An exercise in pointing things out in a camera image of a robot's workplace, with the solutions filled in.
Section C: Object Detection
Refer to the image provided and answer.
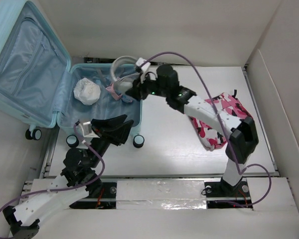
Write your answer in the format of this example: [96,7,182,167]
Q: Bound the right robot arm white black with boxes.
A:
[110,64,259,196]

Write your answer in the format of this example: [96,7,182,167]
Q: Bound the pink camouflage garment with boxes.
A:
[184,90,251,151]

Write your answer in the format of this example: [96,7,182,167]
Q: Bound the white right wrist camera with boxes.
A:
[135,57,150,83]

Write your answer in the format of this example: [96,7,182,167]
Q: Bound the white grey headphones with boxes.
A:
[110,56,139,95]

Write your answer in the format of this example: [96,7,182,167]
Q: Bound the pink blue cat-ear headphones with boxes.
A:
[106,83,134,103]

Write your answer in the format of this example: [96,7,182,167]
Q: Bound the light blue hard-shell suitcase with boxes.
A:
[0,0,142,138]

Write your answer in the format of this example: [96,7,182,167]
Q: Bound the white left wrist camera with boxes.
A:
[79,121,99,138]

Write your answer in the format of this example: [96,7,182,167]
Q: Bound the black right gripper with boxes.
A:
[127,70,169,101]

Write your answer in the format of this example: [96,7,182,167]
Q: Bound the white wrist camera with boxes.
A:
[135,57,150,83]
[79,121,99,138]

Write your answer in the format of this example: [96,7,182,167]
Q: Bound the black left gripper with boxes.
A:
[89,114,134,167]

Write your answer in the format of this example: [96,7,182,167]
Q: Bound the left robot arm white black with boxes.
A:
[2,115,134,239]

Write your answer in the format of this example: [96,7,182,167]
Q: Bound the metal base rail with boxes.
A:
[19,174,255,210]

